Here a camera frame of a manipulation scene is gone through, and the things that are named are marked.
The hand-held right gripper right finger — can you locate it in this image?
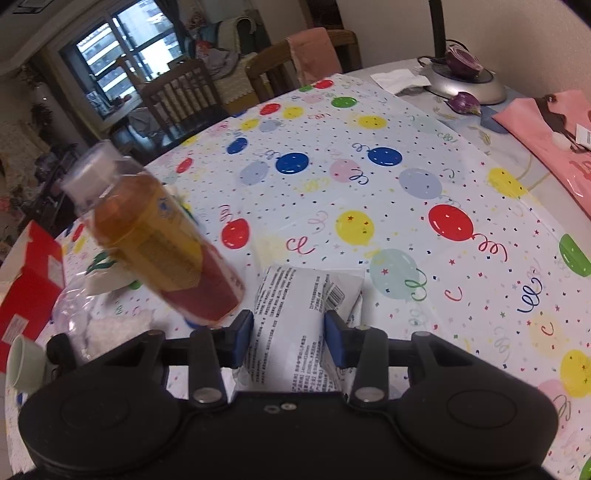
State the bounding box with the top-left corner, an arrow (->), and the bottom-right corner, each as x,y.
324,310 -> 482,408

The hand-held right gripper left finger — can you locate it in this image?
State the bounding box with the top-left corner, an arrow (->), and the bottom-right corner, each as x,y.
97,309 -> 256,409

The white printed packet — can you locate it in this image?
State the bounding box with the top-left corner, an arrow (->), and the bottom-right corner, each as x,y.
235,264 -> 365,395

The white fluffy towel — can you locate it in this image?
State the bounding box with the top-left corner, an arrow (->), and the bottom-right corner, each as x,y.
88,311 -> 160,352

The clear plastic bag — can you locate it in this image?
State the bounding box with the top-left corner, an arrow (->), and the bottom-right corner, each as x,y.
51,272 -> 144,365

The red cardboard box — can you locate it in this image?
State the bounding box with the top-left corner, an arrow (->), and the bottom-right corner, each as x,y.
0,220 -> 64,360

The amber drink bottle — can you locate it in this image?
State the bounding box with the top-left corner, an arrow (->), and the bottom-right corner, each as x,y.
61,140 -> 245,329

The balloon print tablecloth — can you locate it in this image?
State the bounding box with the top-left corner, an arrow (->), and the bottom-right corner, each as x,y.
4,74 -> 591,480

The pale green cup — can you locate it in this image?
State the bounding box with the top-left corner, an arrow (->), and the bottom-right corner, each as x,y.
7,333 -> 52,394

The wooden chair with black seat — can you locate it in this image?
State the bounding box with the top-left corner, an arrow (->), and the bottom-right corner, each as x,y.
139,58 -> 229,151

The green sofa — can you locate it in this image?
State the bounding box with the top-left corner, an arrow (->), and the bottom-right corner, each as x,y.
185,14 -> 296,104

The white paper sheet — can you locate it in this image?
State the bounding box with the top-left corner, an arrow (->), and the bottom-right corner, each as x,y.
369,69 -> 431,96

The small purple object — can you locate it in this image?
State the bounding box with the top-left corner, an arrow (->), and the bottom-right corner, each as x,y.
449,91 -> 482,114

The pink towel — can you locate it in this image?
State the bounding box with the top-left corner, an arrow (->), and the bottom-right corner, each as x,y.
286,27 -> 343,87

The pink printed bag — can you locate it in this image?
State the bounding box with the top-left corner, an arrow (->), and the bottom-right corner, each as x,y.
491,89 -> 591,209

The grey desk lamp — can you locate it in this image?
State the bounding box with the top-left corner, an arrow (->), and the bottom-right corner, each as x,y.
417,0 -> 509,106

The purple cup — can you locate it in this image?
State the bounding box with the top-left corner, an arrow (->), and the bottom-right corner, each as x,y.
444,46 -> 484,80

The large window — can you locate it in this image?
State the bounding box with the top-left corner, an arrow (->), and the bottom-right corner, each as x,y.
59,0 -> 182,121

